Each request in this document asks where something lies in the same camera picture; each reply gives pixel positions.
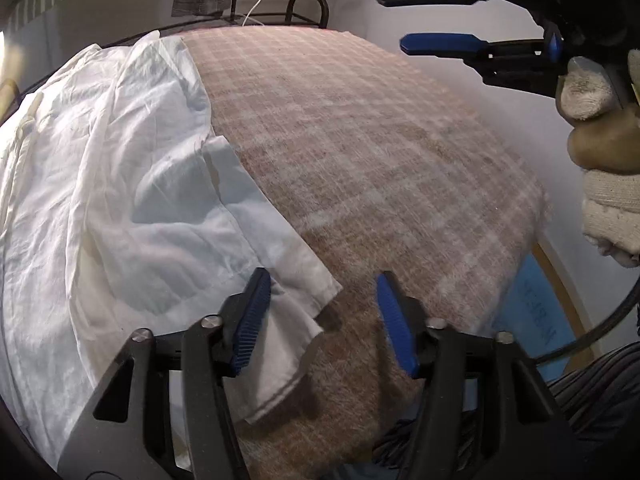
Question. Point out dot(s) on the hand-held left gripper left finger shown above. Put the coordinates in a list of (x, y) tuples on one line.
[(250, 320)]

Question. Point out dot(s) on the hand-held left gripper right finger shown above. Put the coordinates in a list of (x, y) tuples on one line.
[(395, 320)]

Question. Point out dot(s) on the white shirt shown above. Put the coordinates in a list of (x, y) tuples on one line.
[(100, 160)]

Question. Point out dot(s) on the person's right hand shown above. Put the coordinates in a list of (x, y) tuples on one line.
[(610, 200)]

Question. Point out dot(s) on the plaid blanket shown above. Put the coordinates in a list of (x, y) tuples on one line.
[(375, 135)]

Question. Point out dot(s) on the dark striped cloth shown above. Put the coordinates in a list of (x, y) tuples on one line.
[(600, 390)]

